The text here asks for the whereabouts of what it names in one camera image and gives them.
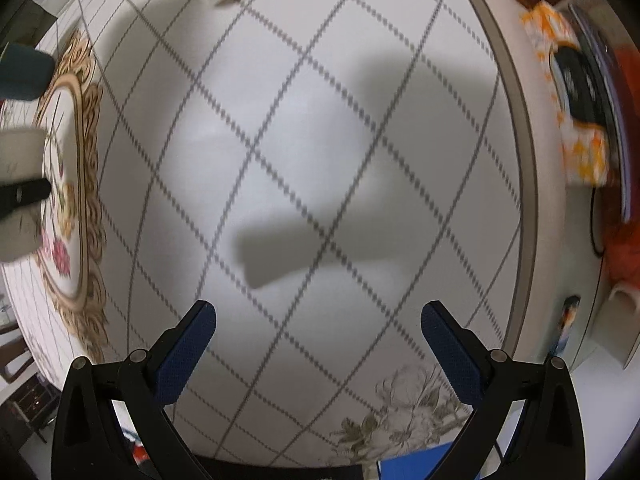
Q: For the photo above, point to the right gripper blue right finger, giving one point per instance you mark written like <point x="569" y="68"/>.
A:
<point x="481" y="378"/>

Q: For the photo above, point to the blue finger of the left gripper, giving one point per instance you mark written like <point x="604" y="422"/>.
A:
<point x="20" y="194"/>

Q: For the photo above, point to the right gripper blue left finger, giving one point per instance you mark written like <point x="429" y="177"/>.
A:
<point x="153" y="379"/>

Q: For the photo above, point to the white paper cup with calligraphy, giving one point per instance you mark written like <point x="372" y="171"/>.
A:
<point x="22" y="151"/>

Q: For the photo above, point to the dark green yellow-lined cup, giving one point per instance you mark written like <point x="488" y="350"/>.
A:
<point x="25" y="72"/>

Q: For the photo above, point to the small dark lighter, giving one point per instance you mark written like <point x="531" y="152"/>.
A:
<point x="567" y="319"/>

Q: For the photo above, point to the orange plastic bag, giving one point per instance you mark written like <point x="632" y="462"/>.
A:
<point x="621" y="240"/>

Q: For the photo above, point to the orange patterned packet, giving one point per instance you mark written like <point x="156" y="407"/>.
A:
<point x="573" y="90"/>

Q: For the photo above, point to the floral diamond pattern tablecloth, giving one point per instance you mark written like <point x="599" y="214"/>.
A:
<point x="316" y="169"/>

